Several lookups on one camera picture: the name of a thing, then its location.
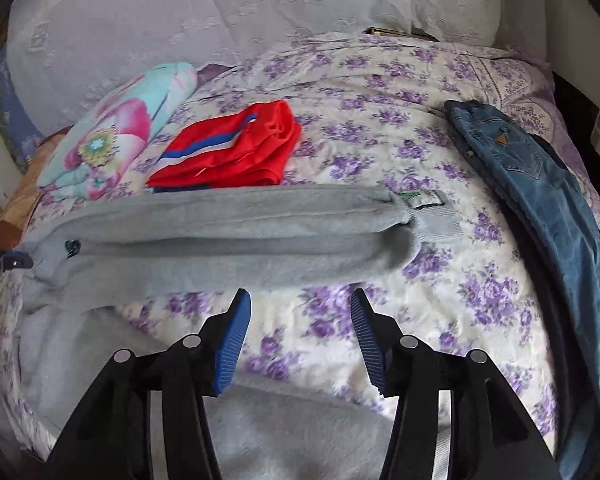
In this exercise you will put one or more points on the blue denim jeans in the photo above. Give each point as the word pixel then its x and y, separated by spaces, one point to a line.
pixel 530 178

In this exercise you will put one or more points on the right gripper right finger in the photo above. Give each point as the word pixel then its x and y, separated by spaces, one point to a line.
pixel 492 434

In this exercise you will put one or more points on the folded red shorts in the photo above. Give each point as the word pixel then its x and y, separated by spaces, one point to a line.
pixel 250 148

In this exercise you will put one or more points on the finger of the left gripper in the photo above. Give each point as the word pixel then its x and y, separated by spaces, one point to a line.
pixel 15 261

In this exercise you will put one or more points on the grey sweatpants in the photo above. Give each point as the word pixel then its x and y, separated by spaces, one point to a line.
pixel 143 272

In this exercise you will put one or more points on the folded floral turquoise quilt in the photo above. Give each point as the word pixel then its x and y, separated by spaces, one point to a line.
pixel 100 147

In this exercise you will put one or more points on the blue patterned cloth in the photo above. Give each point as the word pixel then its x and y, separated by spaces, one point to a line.
pixel 17 130

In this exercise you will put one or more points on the purple floral bedspread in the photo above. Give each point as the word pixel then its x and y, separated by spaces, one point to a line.
pixel 371 111

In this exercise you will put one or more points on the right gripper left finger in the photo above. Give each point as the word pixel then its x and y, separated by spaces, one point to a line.
pixel 108 434

